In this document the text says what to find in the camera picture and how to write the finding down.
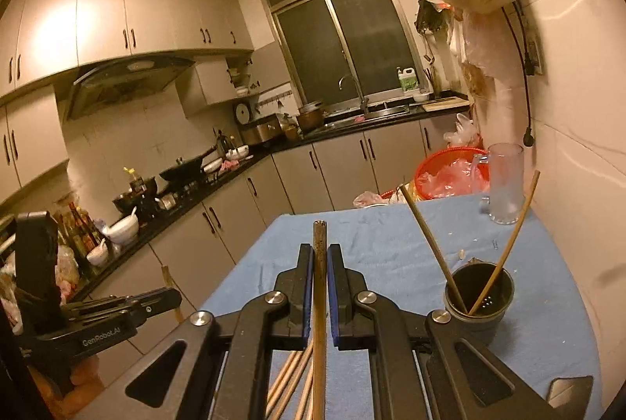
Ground crumpled pale plastic bag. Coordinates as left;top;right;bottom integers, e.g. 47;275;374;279
353;191;393;209

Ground oil bottle with yellow cap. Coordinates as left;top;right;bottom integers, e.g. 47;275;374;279
124;166;144;197

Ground lower kitchen cabinets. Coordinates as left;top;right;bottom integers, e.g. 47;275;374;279
83;114;473;372

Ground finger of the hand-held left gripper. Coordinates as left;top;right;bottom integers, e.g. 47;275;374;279
116;286;183;327

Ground white mortar bowl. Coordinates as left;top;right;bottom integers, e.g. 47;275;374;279
104;205;141;248

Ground person's left hand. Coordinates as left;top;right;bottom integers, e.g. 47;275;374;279
29;354;106;420

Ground kitchen cabinets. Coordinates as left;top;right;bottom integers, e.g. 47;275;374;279
83;114;473;372
0;0;255;104

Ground black wall rack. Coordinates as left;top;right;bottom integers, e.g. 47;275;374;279
416;0;451;36

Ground upper kitchen cabinets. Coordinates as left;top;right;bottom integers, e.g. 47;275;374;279
0;0;255;104

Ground black power cord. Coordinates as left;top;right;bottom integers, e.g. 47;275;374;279
501;4;537;152

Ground green detergent bottle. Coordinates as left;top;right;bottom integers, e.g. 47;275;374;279
397;67;419;92

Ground wooden cutting board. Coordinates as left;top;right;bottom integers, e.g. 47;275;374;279
421;96;471;112

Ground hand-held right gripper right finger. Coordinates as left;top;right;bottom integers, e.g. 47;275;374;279
327;244;563;420

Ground red plastic basket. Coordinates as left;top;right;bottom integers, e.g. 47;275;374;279
415;145;491;201

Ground clear glass mug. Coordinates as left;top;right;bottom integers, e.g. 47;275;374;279
470;143;525;226

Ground sauce bottles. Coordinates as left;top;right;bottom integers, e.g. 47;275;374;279
55;200;104;255

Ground metal faucet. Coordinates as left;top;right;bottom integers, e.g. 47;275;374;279
338;74;371;116

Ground black kitchen countertop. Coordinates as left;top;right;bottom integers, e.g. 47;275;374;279
63;104;473;303

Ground clear plastic bag in basket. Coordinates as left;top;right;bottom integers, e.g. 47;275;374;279
425;157;490;199

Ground blue table cloth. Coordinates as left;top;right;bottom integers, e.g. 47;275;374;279
196;194;603;420

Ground bunch of wooden chopsticks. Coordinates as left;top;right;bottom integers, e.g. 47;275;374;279
265;337;315;420

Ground steel kitchen sink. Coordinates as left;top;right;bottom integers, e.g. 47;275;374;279
323;104;412;128

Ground range hood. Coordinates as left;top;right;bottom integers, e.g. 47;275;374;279
63;56;196;121

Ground small white bowl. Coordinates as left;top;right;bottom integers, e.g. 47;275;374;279
85;239;111;267

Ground wooden chopstick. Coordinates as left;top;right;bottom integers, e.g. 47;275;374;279
467;170;541;317
312;219;328;420
399;184;468;312

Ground white plastic bag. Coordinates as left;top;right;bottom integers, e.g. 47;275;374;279
443;112;482;147

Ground kitchen window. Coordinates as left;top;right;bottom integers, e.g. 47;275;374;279
254;0;427;109

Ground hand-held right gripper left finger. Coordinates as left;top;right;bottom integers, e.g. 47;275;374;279
73;244;314;420

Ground hanging clear plastic bags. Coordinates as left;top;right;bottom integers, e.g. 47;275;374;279
460;9;507;98

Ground brown cooking pot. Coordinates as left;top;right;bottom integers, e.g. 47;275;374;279
296;101;325;131

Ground wall socket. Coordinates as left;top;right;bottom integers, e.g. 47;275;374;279
525;36;545;77

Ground black wok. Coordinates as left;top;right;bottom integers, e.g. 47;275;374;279
159;146;219;183

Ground dark round chopstick holder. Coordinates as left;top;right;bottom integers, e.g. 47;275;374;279
443;260;516;346

